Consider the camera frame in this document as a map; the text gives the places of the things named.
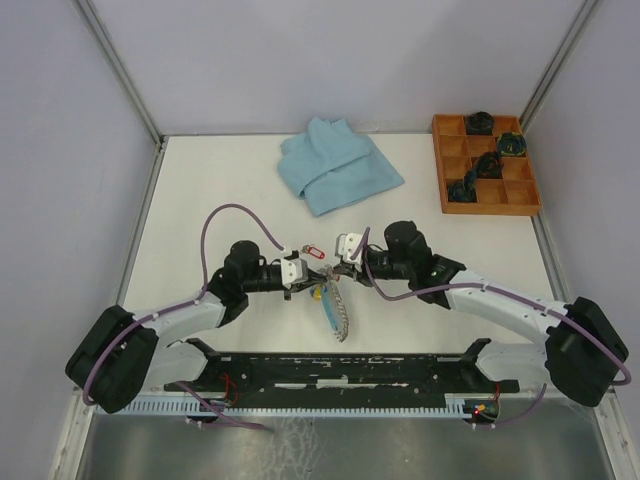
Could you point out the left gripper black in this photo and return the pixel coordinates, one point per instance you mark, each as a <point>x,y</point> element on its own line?
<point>313,278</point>

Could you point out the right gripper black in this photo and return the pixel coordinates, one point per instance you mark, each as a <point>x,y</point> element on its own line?
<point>351,271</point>

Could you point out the metal key organizer plate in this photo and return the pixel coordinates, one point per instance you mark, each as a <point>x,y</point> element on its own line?
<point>334,306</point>

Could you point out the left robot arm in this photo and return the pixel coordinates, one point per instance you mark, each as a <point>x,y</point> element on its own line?
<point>125,353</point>

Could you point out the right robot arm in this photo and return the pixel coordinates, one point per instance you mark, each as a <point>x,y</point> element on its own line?
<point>570,346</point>

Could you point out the light blue cloth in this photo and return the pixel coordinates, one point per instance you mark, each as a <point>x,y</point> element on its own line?
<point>331,167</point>

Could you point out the wooden compartment tray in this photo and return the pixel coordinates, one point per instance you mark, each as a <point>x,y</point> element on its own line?
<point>483,165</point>

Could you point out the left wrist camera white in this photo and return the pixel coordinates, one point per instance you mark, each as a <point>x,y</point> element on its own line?
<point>292,271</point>

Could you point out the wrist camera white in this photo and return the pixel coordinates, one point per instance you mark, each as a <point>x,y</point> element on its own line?
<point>292,271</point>
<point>349,248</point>

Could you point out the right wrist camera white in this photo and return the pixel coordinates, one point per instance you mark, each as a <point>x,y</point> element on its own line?
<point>349,248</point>

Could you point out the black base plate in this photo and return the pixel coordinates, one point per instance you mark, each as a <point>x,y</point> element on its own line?
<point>331,381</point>

